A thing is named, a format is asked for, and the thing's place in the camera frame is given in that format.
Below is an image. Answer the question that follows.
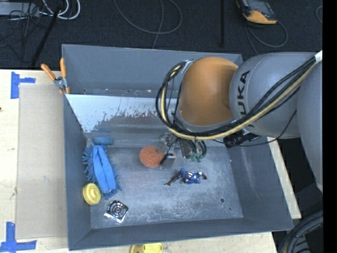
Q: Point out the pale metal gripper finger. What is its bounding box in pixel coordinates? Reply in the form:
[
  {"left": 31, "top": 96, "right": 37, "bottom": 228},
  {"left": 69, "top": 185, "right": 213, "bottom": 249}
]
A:
[
  {"left": 159, "top": 147, "right": 170, "bottom": 166},
  {"left": 167, "top": 150, "right": 177, "bottom": 169}
]

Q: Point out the orange ball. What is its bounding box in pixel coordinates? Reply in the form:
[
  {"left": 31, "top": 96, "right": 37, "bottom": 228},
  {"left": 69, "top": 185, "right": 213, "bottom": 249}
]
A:
[{"left": 138, "top": 145, "right": 165, "bottom": 169}]

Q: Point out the blue toy figure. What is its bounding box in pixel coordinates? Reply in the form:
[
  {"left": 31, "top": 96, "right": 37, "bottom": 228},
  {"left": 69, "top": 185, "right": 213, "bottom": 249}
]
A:
[{"left": 164, "top": 168, "right": 208, "bottom": 187}]

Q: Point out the grey metal bin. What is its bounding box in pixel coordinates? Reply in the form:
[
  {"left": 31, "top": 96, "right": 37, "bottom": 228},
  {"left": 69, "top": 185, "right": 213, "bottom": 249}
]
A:
[{"left": 61, "top": 44, "right": 295, "bottom": 251}]

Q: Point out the blue fringed duster cloth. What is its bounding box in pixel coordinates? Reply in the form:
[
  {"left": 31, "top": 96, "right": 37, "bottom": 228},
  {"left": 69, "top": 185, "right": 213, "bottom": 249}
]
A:
[{"left": 82, "top": 143, "right": 123, "bottom": 200}]

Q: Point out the silver square ringed packet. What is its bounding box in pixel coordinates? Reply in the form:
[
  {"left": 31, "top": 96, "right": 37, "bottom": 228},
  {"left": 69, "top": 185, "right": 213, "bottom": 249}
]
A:
[{"left": 103, "top": 199, "right": 130, "bottom": 224}]

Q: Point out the yellow round disc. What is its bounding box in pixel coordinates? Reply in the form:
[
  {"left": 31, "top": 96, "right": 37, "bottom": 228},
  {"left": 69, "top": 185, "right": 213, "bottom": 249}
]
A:
[{"left": 82, "top": 182, "right": 102, "bottom": 206}]

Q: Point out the pale wood board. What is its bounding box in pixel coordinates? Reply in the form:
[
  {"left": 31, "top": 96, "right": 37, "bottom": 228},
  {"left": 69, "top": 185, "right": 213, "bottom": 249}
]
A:
[{"left": 15, "top": 83, "right": 68, "bottom": 240}]

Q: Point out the black cylinder on white bracket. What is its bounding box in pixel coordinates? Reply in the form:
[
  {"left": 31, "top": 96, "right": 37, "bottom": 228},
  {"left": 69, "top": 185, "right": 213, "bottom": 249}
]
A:
[{"left": 223, "top": 131, "right": 262, "bottom": 149}]

